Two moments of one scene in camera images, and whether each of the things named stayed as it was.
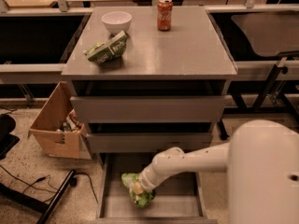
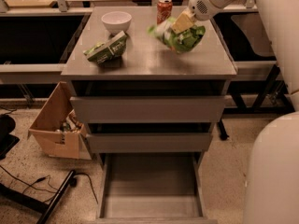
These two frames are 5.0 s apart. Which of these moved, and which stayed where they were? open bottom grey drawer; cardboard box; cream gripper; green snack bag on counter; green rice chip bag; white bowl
Moved: green rice chip bag; cream gripper
Stayed: white bowl; green snack bag on counter; open bottom grey drawer; cardboard box
